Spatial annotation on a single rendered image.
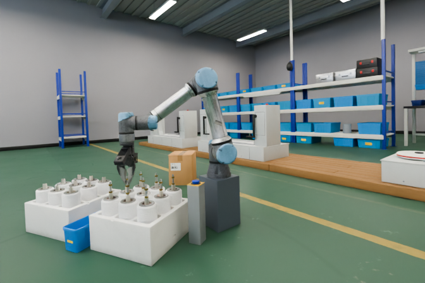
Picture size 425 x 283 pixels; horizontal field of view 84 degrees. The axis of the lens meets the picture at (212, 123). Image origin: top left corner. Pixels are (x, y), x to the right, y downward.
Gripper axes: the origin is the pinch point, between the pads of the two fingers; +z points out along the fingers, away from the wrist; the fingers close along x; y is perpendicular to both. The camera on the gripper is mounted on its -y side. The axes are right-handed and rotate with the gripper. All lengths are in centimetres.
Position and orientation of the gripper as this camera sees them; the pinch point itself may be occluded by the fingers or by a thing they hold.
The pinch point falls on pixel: (126, 182)
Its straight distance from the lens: 129.9
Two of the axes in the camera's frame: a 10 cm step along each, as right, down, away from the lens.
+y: 0.3, -0.3, 10.0
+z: 0.3, 10.0, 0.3
